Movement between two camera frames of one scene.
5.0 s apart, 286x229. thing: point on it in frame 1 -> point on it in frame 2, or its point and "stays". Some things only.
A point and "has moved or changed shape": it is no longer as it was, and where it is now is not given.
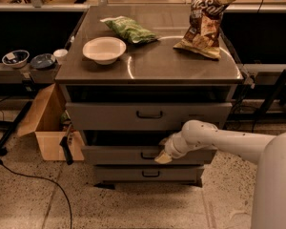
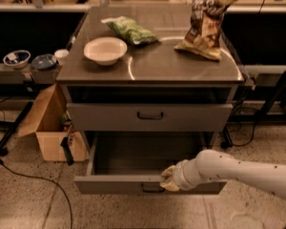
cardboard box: [49, 120] stays
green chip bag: [131, 30] stays
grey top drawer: [143, 115] stays
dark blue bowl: [43, 61] stays
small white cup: [60, 54] stays
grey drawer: [143, 156] has moved or changed shape
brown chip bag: [208, 5] stays
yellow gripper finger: [164, 141] -> [169, 171]
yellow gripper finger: [163, 158] -> [171, 185]
